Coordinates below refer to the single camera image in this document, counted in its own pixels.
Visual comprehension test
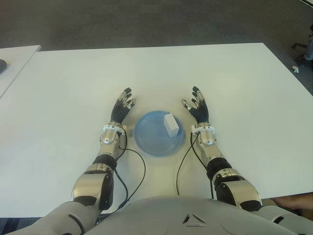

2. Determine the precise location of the white side table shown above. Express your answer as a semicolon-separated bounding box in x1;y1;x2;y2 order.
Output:
0;45;41;98

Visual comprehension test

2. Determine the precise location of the white square charger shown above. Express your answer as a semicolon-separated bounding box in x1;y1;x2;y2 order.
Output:
163;111;180;138

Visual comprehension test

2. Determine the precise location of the blue round plate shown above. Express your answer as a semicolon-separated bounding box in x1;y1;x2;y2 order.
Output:
134;110;186;157

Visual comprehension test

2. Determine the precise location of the grey robot torso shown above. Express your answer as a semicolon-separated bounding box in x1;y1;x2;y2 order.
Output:
83;195;282;235

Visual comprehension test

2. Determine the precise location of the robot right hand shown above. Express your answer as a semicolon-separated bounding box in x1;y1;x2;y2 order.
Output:
180;85;210;124

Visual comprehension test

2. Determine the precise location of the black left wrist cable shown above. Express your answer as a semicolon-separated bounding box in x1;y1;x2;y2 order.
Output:
95;133;147;221

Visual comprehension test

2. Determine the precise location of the person's blue jeans leg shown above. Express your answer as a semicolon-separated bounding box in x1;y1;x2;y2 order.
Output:
304;36;313;61

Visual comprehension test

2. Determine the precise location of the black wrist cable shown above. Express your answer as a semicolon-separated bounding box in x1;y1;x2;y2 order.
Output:
175;132;216;199
95;133;147;221

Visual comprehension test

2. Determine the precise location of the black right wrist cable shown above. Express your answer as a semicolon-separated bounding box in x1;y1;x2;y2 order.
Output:
175;132;216;199

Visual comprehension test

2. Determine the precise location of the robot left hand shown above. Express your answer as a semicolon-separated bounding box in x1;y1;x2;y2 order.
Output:
110;87;137;126

